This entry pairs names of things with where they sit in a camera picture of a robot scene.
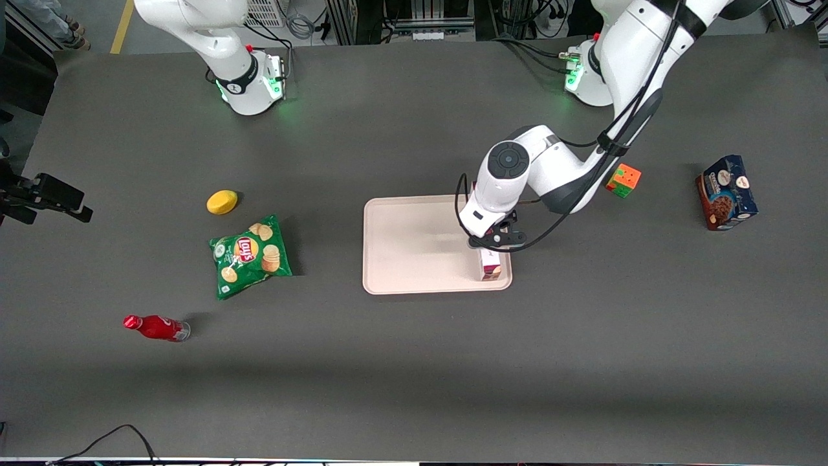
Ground red cookie box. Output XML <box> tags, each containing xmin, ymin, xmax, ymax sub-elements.
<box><xmin>479</xmin><ymin>248</ymin><xmax>503</xmax><ymax>282</ymax></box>

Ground pale pink plastic tray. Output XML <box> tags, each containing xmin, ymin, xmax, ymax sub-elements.
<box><xmin>362</xmin><ymin>194</ymin><xmax>513</xmax><ymax>296</ymax></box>

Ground blue chocolate cookie box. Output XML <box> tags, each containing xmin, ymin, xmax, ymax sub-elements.
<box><xmin>696</xmin><ymin>154</ymin><xmax>759</xmax><ymax>232</ymax></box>

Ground orange green puzzle cube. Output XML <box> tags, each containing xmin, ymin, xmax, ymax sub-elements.
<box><xmin>605</xmin><ymin>163</ymin><xmax>642</xmax><ymax>199</ymax></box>

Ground person legs with shoes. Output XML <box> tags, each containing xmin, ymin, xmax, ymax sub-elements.
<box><xmin>13</xmin><ymin>0</ymin><xmax>91</xmax><ymax>51</ymax></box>

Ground yellow lemon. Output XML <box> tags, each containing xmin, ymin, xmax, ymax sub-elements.
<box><xmin>206</xmin><ymin>190</ymin><xmax>239</xmax><ymax>216</ymax></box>

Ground red soda bottle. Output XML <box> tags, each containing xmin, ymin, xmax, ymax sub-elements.
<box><xmin>123</xmin><ymin>315</ymin><xmax>191</xmax><ymax>343</ymax></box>

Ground green Lays chips bag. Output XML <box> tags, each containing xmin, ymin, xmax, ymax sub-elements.
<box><xmin>208</xmin><ymin>214</ymin><xmax>293</xmax><ymax>300</ymax></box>

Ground dark metal equipment rack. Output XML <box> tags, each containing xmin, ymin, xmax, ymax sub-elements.
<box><xmin>325</xmin><ymin>0</ymin><xmax>492</xmax><ymax>46</ymax></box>

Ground white perforated basket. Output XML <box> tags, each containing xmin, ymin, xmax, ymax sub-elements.
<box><xmin>245</xmin><ymin>0</ymin><xmax>287</xmax><ymax>28</ymax></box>

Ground black left base cables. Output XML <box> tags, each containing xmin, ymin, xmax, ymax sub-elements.
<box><xmin>492</xmin><ymin>36</ymin><xmax>573</xmax><ymax>73</ymax></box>

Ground black aluminium rail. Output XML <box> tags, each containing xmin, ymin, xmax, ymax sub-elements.
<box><xmin>0</xmin><ymin>3</ymin><xmax>65</xmax><ymax>56</ymax></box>

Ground thin black table edge cable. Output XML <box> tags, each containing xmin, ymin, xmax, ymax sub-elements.
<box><xmin>45</xmin><ymin>424</ymin><xmax>162</xmax><ymax>466</ymax></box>

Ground grey coiled cable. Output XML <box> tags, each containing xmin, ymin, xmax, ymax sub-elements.
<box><xmin>287</xmin><ymin>5</ymin><xmax>326</xmax><ymax>41</ymax></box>

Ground black right base cable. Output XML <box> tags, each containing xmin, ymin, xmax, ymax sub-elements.
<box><xmin>246</xmin><ymin>16</ymin><xmax>296</xmax><ymax>85</ymax></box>

